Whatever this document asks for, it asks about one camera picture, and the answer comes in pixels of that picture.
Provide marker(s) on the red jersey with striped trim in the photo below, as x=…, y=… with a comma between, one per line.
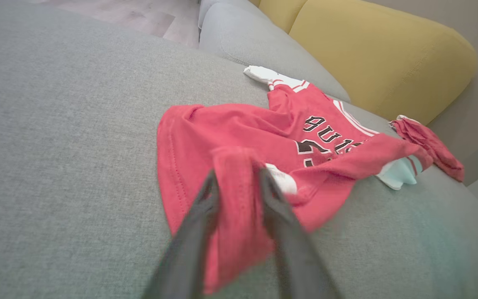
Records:
x=243, y=133

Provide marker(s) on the red shorts with white panels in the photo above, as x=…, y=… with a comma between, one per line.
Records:
x=430, y=141

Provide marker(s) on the narrow yellow sofa back cushion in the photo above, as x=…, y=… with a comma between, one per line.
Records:
x=280, y=12

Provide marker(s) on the large grey sofa seat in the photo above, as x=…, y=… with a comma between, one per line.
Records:
x=56, y=145

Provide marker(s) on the grey sofa seat cushion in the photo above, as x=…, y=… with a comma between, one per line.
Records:
x=206, y=10
x=255, y=41

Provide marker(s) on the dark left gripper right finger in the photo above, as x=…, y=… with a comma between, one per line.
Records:
x=301, y=265

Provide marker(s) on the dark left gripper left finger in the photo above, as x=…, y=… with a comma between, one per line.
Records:
x=185, y=257

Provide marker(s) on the wide yellow sofa back cushion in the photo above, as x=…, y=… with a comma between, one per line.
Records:
x=380, y=54

